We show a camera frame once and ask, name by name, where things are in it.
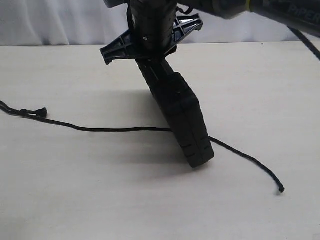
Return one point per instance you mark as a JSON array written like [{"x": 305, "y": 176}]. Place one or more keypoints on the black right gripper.
[{"x": 155, "y": 28}]

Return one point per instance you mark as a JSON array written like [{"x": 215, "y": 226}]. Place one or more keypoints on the black plastic carry case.
[{"x": 181, "y": 109}]

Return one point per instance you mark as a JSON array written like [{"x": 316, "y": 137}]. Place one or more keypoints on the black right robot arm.
[{"x": 300, "y": 16}]

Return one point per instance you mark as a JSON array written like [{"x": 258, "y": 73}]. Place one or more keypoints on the white backdrop curtain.
[{"x": 91, "y": 22}]

